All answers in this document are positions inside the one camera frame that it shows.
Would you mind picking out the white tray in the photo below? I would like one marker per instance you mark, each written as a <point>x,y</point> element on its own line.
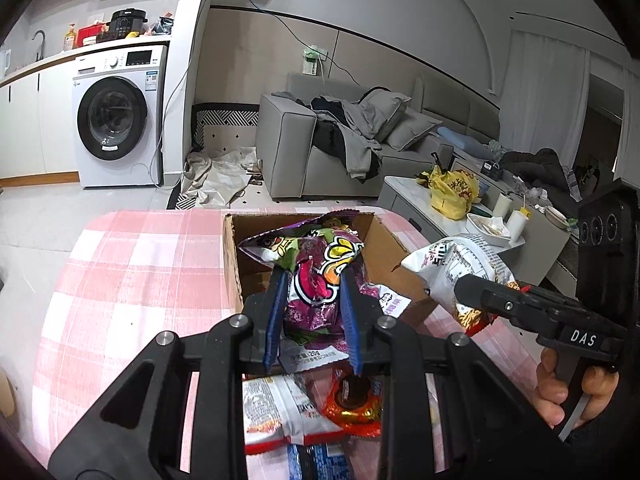
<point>487,227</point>

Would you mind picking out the person's right forearm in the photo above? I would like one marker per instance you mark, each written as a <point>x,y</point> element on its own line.
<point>610,435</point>

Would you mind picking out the white green wall box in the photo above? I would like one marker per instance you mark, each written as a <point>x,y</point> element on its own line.
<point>311,62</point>

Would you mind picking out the large purple snack bag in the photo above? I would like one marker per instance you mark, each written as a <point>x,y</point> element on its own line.
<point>312,280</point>

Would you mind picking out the light blue pillow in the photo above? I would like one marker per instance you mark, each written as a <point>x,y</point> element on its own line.
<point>465,142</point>

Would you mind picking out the black clothing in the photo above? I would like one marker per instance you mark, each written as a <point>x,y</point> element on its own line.
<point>327,135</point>

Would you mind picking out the orange red chocolate packet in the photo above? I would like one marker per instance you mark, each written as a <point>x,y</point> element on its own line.
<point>352,410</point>

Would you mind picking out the brown cardboard box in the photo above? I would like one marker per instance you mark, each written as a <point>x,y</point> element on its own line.
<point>235,270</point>

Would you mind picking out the dark blue snack packet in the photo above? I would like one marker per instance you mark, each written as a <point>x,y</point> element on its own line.
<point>320,462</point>

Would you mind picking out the yellow plastic bag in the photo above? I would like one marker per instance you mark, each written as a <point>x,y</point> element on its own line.
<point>452,195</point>

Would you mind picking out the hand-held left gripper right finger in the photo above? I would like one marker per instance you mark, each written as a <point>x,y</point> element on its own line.
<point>352,335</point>

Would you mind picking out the white electric kettle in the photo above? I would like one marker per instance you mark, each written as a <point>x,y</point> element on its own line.
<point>4,62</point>

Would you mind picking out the white washing machine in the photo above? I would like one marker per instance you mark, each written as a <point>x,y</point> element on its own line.
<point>115,120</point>

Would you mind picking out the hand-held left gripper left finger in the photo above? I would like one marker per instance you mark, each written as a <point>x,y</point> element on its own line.
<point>274,325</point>

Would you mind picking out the yellow bottle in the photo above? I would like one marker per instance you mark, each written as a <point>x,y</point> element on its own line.
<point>69,40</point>

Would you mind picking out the white red snack packet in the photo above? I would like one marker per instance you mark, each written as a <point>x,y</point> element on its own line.
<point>280,405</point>

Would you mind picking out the dark clothing pile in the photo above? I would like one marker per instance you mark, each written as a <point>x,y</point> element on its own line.
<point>540,167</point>

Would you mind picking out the grey hoodie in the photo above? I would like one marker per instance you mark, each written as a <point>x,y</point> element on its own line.
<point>360,150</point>

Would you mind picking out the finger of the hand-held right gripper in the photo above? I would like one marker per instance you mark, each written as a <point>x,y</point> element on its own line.
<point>495,300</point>

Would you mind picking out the black white patterned rug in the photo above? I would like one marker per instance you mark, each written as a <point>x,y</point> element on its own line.
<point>225,120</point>

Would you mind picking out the white crumpled sheet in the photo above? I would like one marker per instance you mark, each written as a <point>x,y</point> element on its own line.
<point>220,175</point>

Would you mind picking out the black pressure cooker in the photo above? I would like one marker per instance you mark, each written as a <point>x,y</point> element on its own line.
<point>125,22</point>

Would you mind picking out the pink checked tablecloth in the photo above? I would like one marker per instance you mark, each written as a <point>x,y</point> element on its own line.
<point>125,285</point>

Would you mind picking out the red box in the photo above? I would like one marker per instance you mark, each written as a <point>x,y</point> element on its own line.
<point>89,35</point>

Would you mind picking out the grey coffee table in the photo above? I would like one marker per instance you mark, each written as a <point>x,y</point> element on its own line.
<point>400,192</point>

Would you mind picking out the small purple snack packet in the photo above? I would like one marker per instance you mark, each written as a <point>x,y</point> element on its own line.
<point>390,302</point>

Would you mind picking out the white lower cabinets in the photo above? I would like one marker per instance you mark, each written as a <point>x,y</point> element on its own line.
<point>45,120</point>

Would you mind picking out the grey sofa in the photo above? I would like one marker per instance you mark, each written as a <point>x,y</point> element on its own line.
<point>285,160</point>

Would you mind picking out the grey pillow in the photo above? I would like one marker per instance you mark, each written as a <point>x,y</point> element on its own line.
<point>387,110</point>
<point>412,130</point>

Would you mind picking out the kitchen faucet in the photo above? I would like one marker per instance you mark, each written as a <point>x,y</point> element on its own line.
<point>40,40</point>

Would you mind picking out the white curtain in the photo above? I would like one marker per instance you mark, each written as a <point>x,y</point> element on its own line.
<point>545,95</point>

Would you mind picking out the red white noodle snack bag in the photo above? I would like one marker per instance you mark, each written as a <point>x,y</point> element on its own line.
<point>450,270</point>

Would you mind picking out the dark plastic bag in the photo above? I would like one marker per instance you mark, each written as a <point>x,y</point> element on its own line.
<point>162,25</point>

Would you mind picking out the person's right hand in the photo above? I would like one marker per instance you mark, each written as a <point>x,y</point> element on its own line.
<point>547,395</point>

